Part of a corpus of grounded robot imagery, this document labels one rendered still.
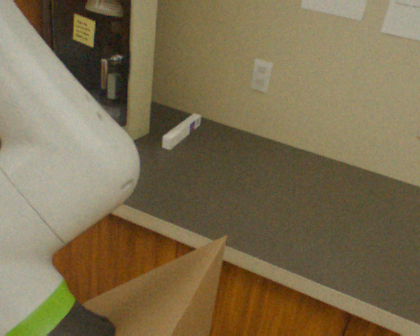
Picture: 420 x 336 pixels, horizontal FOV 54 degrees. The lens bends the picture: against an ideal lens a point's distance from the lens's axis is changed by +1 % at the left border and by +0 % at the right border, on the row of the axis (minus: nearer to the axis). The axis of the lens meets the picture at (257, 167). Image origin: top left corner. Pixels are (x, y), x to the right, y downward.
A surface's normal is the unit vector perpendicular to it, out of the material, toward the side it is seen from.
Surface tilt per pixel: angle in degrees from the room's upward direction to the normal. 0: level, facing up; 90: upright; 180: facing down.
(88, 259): 90
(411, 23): 90
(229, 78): 90
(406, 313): 0
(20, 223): 66
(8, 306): 51
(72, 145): 57
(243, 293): 90
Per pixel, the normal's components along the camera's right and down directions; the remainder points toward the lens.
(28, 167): 0.11, -0.46
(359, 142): -0.37, 0.36
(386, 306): 0.18, -0.88
